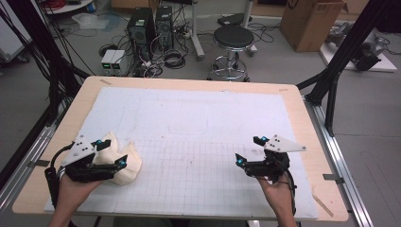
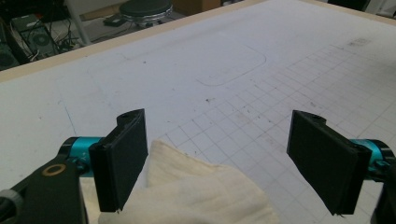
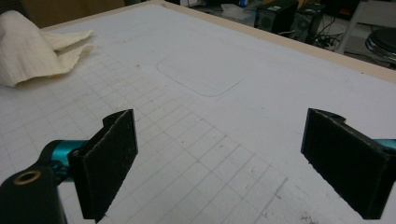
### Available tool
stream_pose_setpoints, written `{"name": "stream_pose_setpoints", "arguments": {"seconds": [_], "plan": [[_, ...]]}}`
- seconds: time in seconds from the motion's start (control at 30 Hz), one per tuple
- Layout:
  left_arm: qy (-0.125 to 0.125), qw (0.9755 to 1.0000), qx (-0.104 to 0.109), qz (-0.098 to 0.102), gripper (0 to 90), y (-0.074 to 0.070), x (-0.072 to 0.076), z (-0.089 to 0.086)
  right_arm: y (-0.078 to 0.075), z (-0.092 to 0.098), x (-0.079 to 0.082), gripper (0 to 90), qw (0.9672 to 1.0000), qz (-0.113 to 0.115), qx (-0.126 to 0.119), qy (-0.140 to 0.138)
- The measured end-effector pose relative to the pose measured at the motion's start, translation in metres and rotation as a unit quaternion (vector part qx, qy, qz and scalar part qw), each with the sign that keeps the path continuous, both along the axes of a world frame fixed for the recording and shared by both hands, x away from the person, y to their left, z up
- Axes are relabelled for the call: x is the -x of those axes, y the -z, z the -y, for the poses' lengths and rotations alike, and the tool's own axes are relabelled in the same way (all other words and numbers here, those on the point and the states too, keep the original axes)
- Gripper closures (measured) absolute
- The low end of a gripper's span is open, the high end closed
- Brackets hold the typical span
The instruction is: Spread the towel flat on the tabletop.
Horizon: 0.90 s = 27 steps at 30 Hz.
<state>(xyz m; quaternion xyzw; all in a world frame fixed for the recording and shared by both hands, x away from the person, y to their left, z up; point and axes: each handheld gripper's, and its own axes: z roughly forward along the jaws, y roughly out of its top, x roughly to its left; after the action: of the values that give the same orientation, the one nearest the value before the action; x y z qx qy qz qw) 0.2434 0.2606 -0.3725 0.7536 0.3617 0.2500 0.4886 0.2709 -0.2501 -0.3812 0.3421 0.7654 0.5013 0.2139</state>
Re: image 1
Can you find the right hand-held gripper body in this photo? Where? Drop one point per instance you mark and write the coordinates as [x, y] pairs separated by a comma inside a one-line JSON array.
[[275, 164]]

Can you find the person's right hand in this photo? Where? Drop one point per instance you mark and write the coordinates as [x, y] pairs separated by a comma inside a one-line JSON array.
[[280, 192]]

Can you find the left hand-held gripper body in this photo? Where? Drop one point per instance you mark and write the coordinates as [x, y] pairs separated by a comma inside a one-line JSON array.
[[78, 151]]

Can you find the thin wooden stick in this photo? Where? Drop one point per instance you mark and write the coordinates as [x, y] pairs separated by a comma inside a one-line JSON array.
[[323, 205]]

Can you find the black flat device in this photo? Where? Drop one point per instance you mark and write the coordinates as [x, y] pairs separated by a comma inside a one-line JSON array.
[[233, 19]]

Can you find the person's left hand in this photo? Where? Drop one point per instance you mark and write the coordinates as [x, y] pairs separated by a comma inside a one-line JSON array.
[[72, 192]]

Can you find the large black computer tower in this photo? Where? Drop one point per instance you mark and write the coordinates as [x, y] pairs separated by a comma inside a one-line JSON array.
[[140, 31]]

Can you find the aluminium rail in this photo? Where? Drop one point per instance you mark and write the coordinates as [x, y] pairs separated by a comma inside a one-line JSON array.
[[343, 164], [22, 170]]

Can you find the white power supply box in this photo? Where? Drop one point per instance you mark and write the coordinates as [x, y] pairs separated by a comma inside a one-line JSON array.
[[119, 60], [107, 60]]

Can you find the clear plastic sheet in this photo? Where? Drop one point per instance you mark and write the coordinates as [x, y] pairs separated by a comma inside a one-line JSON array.
[[90, 20]]

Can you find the white table leg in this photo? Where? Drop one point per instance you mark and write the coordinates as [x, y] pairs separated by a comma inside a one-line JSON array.
[[249, 22], [197, 34]]

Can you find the black round stool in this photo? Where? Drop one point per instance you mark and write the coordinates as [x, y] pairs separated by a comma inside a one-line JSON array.
[[233, 36]]

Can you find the brown cardboard box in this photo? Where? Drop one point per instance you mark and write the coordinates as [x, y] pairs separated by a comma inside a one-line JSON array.
[[309, 25]]

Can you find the round white table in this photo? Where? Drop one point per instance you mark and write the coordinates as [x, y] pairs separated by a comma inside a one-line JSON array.
[[67, 5]]

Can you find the cream cloth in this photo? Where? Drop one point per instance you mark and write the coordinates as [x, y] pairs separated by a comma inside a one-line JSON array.
[[130, 167]]

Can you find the black metal frame stand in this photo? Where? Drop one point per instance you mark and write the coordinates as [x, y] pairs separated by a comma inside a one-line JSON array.
[[343, 53], [41, 47]]

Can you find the white board with grey device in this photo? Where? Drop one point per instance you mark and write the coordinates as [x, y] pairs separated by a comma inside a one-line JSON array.
[[362, 50]]

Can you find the slim black computer tower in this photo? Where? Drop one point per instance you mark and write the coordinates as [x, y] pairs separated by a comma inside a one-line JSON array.
[[164, 26]]

